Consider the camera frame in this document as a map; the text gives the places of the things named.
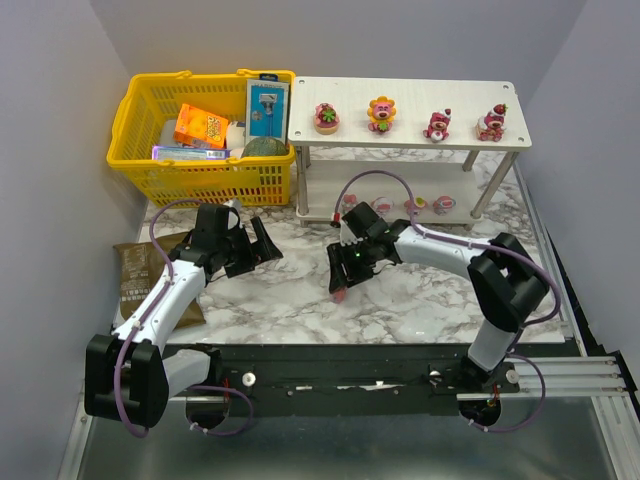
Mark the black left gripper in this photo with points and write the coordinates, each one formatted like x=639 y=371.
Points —
x=245 y=252

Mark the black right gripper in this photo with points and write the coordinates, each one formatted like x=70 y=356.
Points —
x=351 y=265

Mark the pink bear flower-wreath toy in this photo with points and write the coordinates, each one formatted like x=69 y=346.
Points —
x=348 y=202

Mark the pink bear shell toy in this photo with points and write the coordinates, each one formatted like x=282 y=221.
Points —
x=382 y=206

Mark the pink bear yellow-hat toy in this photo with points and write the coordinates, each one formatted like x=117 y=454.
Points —
x=416 y=206

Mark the pink bear cake toy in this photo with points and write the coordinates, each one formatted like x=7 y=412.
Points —
x=326 y=119

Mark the pink bear sunflower toy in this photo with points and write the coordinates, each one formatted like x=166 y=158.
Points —
x=381 y=113

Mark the pink bear white-hat toy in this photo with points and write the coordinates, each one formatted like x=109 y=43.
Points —
x=437 y=130

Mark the pink bear strawberry toy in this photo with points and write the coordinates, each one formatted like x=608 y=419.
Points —
x=491 y=126

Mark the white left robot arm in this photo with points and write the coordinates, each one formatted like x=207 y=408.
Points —
x=126 y=377

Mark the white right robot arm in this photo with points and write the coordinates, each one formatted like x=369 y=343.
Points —
x=507 y=283

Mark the white two-tier shelf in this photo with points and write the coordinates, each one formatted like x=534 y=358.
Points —
x=371 y=165

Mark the green melon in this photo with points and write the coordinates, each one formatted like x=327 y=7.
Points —
x=265 y=147

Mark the brown paper bag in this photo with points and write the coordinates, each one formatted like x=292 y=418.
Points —
x=140 y=268

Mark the white item in basket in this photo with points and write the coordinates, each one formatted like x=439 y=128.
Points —
x=235 y=135

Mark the purple flat box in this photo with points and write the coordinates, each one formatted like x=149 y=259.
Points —
x=162 y=153

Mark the orange snack box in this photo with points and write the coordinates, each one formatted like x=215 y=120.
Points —
x=198 y=128

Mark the blue razor package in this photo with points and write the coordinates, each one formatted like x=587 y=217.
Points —
x=267 y=109

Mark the yellow plastic basket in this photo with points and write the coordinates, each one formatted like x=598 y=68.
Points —
x=154 y=98

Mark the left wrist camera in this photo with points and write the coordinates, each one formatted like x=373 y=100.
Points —
x=234 y=207

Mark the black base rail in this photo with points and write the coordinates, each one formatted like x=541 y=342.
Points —
x=328 y=380

